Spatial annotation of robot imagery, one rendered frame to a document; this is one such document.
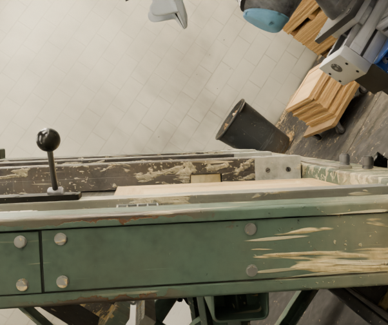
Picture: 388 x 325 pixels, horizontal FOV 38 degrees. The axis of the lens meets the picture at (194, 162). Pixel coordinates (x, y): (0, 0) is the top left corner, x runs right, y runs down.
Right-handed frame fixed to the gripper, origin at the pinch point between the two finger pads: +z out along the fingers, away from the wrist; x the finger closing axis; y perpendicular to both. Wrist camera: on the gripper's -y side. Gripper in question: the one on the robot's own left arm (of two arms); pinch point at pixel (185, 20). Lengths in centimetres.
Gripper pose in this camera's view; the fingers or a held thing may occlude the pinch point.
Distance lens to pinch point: 104.3
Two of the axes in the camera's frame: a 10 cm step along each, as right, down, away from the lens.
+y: -8.6, 4.7, -2.0
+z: 4.8, 8.8, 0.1
